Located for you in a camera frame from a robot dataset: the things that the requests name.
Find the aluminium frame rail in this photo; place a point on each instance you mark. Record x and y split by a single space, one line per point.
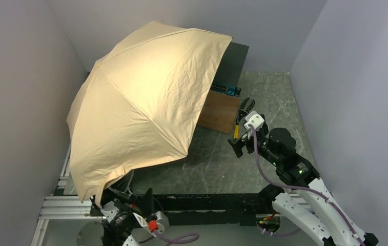
60 207

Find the beige umbrella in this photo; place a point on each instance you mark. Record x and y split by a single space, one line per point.
140 104

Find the teal network switch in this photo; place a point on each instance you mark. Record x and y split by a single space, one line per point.
230 69

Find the black handled pliers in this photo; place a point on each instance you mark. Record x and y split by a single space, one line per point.
245 108

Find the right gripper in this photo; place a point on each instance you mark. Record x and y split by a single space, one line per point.
240 146

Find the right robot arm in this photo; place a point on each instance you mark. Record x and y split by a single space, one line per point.
295 188

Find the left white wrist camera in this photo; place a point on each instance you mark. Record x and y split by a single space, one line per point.
156 222

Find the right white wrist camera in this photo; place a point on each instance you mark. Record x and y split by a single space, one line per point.
253 119

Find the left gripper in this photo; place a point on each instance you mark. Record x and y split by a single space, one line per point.
147 199

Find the yellow handled screwdriver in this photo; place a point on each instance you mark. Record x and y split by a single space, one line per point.
236 132

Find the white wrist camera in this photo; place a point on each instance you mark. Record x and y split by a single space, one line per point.
253 119
156 222

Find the wooden base board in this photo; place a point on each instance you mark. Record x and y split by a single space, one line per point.
219 112

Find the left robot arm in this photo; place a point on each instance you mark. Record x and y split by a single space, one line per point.
119 230

